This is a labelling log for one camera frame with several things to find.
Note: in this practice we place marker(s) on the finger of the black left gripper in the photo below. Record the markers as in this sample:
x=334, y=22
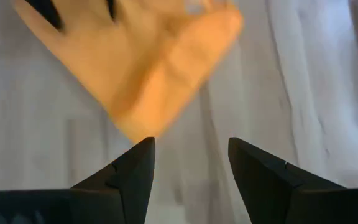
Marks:
x=47, y=12
x=112, y=7

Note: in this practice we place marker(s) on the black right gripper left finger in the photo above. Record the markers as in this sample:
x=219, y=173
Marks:
x=132, y=186

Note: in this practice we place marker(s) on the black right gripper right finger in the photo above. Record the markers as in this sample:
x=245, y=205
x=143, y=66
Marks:
x=259, y=186

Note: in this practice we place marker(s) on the orange microfiber towel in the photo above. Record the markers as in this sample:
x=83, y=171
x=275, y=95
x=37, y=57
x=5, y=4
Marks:
x=141, y=68

